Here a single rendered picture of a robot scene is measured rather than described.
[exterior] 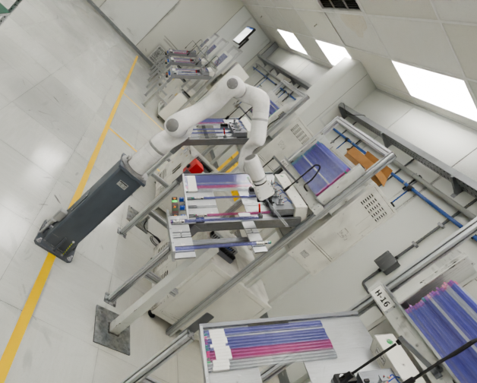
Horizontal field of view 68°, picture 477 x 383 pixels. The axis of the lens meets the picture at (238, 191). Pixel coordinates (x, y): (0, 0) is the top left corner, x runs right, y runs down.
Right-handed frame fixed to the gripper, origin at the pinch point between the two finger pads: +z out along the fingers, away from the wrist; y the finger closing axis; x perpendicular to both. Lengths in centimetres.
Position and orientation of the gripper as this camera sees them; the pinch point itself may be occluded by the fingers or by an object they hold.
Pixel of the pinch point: (269, 203)
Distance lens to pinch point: 209.1
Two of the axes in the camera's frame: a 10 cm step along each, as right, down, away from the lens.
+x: -3.3, -3.6, 8.8
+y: 8.7, -4.7, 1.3
